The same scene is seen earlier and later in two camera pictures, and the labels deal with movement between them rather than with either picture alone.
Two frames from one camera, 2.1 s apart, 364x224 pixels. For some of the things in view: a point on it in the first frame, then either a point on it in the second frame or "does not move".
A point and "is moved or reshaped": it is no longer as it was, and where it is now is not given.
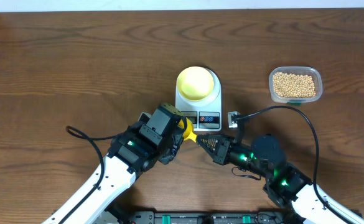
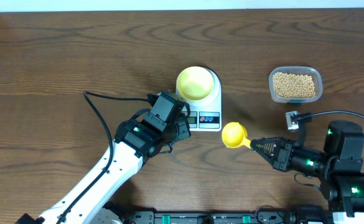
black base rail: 200,218 does not move
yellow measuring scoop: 189,134 is moved or reshaped
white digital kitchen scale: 205,116 does not move
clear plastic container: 295,84 does not move
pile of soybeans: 290,85 does not move
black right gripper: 220,155 → 280,158
